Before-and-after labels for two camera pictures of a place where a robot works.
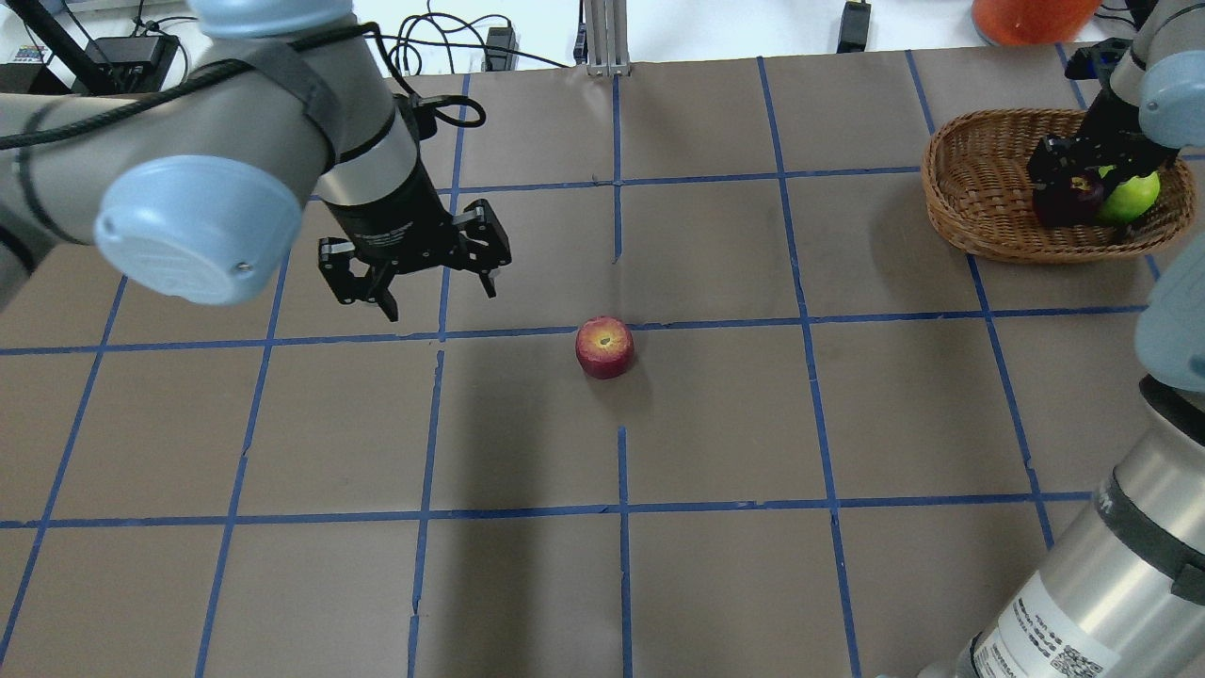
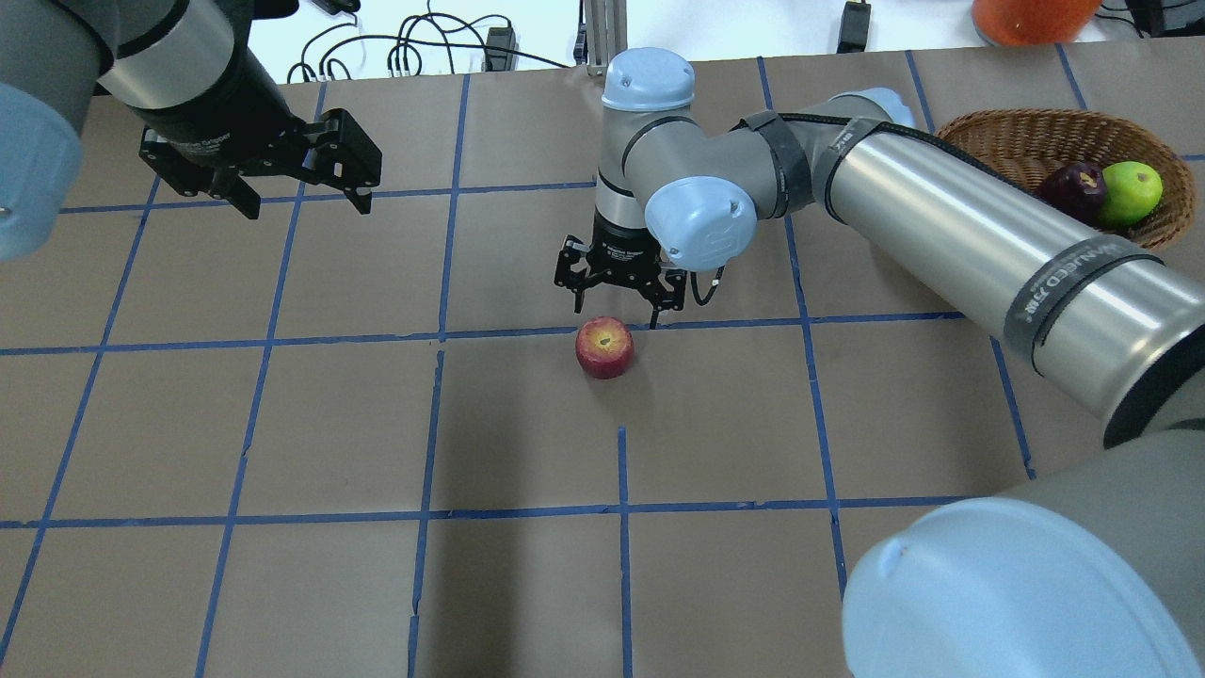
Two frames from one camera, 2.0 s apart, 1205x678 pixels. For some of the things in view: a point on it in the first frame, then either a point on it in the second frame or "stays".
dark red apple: x=1084 y=195 stays
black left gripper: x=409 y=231 → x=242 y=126
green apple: x=1130 y=199 stays
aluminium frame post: x=606 y=24 stays
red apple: x=604 y=347 stays
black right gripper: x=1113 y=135 → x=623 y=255
